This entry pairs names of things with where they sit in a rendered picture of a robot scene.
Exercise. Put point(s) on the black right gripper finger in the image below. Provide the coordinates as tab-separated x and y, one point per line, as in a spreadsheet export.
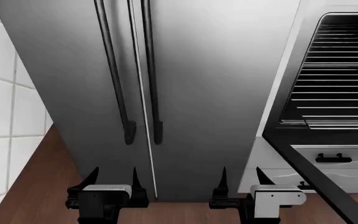
221	189
262	178

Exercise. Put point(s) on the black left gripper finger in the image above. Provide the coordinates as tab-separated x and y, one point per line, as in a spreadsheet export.
137	186
89	180

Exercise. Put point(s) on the black built-in oven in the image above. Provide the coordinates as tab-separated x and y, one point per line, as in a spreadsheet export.
278	130

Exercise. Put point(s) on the wide stainless steel fridge door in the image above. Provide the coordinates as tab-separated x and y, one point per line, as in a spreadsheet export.
210	93

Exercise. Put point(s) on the narrow stainless steel fridge door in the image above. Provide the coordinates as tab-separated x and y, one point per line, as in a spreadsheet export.
61	81

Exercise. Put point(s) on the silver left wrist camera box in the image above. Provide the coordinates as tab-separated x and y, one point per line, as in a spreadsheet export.
107	189

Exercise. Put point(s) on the white oven cabinet frame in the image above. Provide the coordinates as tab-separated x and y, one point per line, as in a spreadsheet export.
291	46

